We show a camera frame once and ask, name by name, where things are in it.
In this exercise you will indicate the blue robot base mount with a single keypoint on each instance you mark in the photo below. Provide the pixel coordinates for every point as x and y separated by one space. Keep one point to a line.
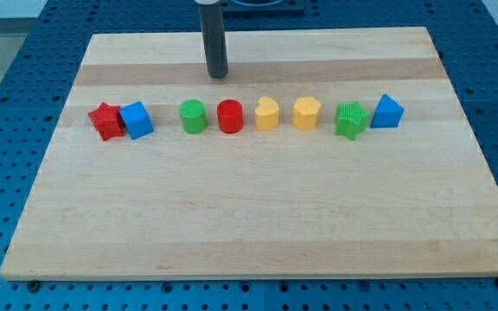
262 6

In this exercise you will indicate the red cylinder block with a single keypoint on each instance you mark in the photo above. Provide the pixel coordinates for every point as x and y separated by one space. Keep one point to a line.
230 116

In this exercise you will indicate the green star block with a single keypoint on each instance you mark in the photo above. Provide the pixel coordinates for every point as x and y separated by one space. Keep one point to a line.
350 120

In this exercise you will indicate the blue triangle block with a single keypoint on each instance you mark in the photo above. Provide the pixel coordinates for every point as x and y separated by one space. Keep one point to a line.
387 114

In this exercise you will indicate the light wooden board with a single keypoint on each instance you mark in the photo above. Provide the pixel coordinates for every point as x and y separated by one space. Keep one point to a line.
413 201

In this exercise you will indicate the yellow hexagon block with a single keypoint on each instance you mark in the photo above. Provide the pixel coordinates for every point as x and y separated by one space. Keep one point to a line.
305 113

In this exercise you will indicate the blue cube block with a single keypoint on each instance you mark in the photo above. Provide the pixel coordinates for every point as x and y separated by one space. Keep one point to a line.
136 120

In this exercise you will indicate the yellow heart block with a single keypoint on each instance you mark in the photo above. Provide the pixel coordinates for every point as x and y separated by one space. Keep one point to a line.
266 114

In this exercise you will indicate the red star block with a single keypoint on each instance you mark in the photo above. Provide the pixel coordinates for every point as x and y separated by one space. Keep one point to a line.
107 121

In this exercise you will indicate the green cylinder block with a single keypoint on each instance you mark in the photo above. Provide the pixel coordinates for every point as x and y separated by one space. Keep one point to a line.
193 116

